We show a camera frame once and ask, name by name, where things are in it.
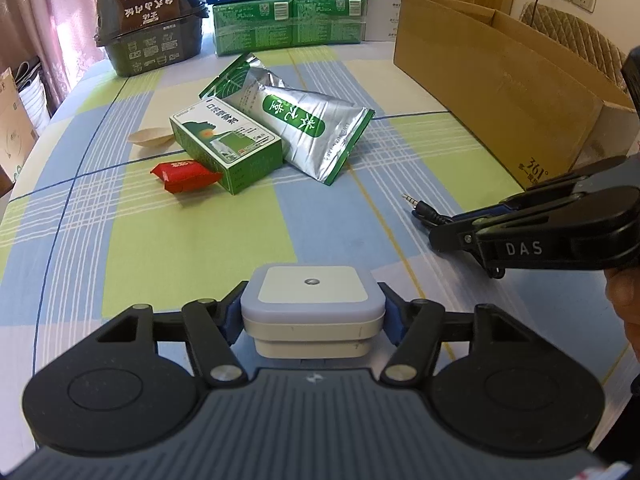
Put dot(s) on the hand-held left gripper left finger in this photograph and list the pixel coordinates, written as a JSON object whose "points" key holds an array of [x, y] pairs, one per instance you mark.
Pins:
{"points": [[231, 315]]}

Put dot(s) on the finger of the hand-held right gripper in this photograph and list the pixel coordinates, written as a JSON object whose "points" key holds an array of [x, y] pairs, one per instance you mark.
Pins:
{"points": [[590, 177], [455, 237]]}

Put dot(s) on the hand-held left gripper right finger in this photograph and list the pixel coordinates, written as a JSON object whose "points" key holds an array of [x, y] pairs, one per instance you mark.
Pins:
{"points": [[392, 317]]}

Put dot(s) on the white square night light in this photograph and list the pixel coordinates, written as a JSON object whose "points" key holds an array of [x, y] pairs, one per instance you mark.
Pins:
{"points": [[312, 305]]}

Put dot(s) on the brown cardboard box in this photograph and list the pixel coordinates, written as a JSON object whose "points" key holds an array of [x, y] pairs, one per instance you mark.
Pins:
{"points": [[500, 105]]}

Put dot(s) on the red snack packet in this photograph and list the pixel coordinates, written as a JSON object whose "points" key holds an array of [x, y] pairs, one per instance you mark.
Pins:
{"points": [[185, 175]]}

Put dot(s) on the green medicine box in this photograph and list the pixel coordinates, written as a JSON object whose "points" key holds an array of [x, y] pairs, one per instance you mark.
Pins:
{"points": [[225, 145]]}

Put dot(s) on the silver tea pouch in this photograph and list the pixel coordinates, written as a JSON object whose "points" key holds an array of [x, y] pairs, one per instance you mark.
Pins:
{"points": [[310, 125]]}

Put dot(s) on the wooden spoon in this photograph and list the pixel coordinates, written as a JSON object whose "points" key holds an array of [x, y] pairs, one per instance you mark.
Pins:
{"points": [[150, 137]]}

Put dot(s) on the desktop with checked tablecloth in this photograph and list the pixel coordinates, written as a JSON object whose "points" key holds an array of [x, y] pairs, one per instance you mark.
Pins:
{"points": [[175, 240]]}

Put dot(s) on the person's right hand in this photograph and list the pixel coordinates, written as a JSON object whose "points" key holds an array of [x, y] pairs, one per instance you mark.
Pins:
{"points": [[625, 295]]}

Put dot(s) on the chair with quilted cover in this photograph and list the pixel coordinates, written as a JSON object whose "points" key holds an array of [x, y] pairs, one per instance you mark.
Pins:
{"points": [[575, 40]]}

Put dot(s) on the green wrapped pack carton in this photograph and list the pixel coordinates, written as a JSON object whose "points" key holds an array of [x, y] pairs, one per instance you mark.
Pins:
{"points": [[290, 27]]}

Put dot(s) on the brown die-cut cardboard carton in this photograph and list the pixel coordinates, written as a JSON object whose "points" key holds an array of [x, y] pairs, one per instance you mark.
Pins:
{"points": [[15, 130]]}

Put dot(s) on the black instant meal box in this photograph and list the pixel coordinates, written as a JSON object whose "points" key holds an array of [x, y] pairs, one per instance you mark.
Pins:
{"points": [[150, 25]]}

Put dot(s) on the pink curtain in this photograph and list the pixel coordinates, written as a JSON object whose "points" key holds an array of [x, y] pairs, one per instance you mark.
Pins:
{"points": [[55, 10]]}

